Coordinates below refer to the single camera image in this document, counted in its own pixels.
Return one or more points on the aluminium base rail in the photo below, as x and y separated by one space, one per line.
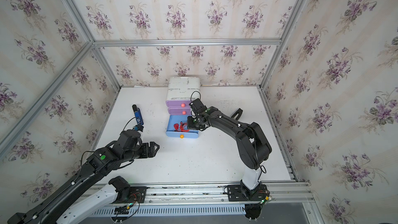
218 193

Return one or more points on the black binder clip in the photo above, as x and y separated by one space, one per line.
237 115

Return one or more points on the blue bottom drawer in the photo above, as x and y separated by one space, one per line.
170 132

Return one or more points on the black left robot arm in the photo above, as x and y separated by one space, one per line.
61 207

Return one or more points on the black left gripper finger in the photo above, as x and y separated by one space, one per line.
152 153
153 146

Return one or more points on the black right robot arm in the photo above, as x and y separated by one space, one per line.
252 144

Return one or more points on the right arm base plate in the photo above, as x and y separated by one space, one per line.
240 193

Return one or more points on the white drawer cabinet shell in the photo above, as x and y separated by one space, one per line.
183 89

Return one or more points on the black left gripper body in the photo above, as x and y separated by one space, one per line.
143 154

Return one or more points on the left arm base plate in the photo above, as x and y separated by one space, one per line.
130 195

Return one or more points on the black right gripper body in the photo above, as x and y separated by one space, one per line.
193 123

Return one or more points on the blue black stapler box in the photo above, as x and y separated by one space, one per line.
137 114

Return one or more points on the purple drawer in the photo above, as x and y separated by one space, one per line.
177 103
179 110

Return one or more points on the purple top drawer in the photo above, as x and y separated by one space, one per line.
177 103

